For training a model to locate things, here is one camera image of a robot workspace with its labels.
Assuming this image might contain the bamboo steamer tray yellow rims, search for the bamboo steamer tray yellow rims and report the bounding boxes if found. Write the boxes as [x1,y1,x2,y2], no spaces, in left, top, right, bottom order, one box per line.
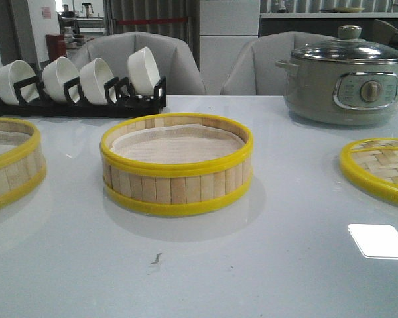
[0,118,46,208]

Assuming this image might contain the white bowl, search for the white bowl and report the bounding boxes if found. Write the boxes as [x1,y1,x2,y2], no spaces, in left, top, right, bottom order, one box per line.
[0,60,35,105]
[127,46,161,96]
[42,56,80,103]
[80,58,115,105]

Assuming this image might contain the woven bamboo steamer lid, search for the woven bamboo steamer lid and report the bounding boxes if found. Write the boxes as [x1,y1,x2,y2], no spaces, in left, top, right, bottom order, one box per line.
[339,138,398,205]

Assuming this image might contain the dark grey counter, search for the dark grey counter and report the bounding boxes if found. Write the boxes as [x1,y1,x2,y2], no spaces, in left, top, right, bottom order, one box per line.
[259,12,398,40]

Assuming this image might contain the white bowl far right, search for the white bowl far right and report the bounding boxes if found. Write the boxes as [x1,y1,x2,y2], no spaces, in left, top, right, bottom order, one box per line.
[127,46,161,96]

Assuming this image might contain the white steamer liner paper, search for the white steamer liner paper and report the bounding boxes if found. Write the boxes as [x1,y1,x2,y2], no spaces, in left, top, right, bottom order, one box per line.
[110,124,245,164]

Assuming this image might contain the white liner in moved tray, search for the white liner in moved tray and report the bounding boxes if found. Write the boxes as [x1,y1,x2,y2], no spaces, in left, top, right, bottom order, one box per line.
[0,131,31,155]

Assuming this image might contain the grey armchair right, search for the grey armchair right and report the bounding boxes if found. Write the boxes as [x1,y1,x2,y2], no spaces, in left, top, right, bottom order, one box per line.
[220,31,330,96]

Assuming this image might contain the black dish rack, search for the black dish rack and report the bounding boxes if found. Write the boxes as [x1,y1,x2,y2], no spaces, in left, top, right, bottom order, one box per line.
[0,75,166,118]

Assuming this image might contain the white cabinet column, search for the white cabinet column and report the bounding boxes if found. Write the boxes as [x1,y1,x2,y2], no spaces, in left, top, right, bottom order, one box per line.
[199,1,260,95]

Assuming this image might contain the green electric cooking pot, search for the green electric cooking pot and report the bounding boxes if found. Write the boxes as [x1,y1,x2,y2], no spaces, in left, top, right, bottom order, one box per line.
[275,58,398,125]

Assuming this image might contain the bamboo steamer base tray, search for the bamboo steamer base tray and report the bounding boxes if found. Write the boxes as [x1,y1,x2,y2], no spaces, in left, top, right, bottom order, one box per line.
[100,113,253,217]

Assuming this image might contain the grey armchair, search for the grey armchair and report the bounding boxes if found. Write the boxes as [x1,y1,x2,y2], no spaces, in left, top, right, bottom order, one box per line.
[72,32,206,95]
[220,31,330,96]

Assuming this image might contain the white bowl far left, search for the white bowl far left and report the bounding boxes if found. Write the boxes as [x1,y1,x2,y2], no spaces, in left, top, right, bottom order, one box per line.
[0,60,35,105]

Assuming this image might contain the glass pot lid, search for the glass pot lid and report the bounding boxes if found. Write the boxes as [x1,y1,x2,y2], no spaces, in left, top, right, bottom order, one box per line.
[291,25,398,64]

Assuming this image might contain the red bin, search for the red bin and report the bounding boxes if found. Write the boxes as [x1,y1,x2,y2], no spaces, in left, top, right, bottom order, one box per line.
[46,34,66,62]

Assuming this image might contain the grey armchair left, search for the grey armchair left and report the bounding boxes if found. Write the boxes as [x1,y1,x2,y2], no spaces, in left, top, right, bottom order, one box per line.
[72,32,206,95]

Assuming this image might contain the red barrier tape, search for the red barrier tape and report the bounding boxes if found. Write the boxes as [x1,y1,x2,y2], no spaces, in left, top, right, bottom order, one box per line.
[116,17,188,26]

